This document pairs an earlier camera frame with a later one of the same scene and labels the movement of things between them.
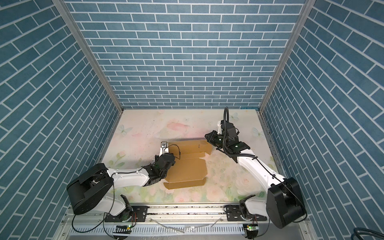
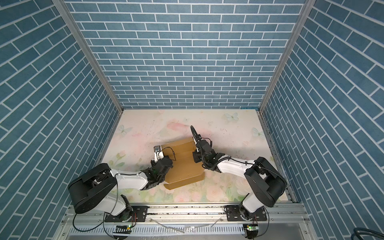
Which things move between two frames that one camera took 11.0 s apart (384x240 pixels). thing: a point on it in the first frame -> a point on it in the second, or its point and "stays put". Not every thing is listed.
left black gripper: (173, 162) stays put
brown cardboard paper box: (188, 169) stays put
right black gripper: (213, 134) -> (195, 156)
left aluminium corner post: (63, 6) stays put
